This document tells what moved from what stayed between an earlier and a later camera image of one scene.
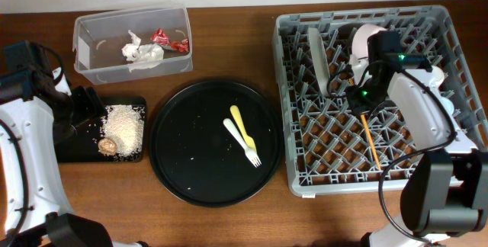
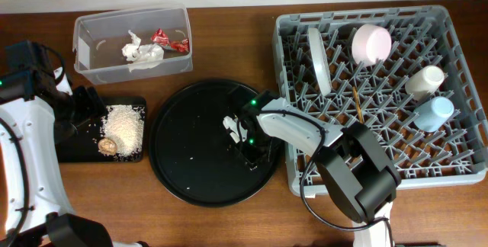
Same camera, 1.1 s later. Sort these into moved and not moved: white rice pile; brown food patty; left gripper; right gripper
Moved: right gripper
Not moved: left gripper; white rice pile; brown food patty
